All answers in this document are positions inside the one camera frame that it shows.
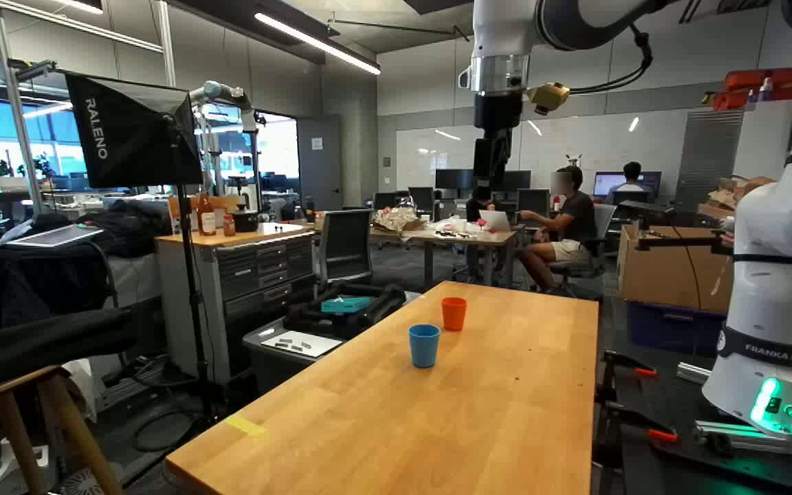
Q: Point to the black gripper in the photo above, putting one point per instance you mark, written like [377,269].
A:
[500,119]

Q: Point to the light blue plastic cup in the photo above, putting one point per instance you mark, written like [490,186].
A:
[425,349]

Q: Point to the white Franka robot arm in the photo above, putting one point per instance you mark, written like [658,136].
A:
[781,239]

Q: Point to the orange plastic cup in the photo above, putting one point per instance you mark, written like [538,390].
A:
[456,314]

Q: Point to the ceiling strip light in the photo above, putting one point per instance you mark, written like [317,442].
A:
[317,46]

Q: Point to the black softbox light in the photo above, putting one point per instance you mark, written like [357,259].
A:
[135,134]

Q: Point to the person in black behind laptop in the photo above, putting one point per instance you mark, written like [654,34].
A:
[480,207]

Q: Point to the white open laptop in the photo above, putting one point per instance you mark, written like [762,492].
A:
[497,221]

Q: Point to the wooden work table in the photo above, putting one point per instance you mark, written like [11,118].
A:
[453,240]

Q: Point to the seated person in dark shirt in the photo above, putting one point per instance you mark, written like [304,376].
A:
[570,225]

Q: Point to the blue lit computer monitor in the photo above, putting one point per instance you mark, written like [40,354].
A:
[610,182]

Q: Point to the person at blue monitor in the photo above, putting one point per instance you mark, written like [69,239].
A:
[632,180]

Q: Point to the black bag with teal item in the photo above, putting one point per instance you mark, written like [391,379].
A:
[346,306]

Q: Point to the brown cardboard box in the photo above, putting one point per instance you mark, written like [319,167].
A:
[674,270]

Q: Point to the blue storage bin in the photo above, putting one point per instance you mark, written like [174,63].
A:
[674,329]

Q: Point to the grey equipment case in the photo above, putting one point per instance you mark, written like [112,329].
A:
[289,349]

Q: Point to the grey drawer cabinet wooden top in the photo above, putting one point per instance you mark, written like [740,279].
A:
[248,277]

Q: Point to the orange bottles on cabinet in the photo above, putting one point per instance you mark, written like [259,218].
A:
[215,218]

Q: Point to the red boxes on shelf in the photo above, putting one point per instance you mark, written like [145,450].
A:
[757,87]

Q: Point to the black light stand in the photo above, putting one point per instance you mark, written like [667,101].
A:
[190,277]

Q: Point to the yellow tape strip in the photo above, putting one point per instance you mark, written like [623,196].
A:
[247,424]

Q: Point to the flat white board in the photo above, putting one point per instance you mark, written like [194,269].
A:
[53,235]

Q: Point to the black cloth pile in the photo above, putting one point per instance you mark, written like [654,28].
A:
[40,277]

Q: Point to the wooden stool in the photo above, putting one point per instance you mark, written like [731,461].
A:
[40,423]

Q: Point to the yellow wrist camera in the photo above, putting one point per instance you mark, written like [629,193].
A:
[549,97]

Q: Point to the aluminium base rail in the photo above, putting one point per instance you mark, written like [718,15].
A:
[754,438]

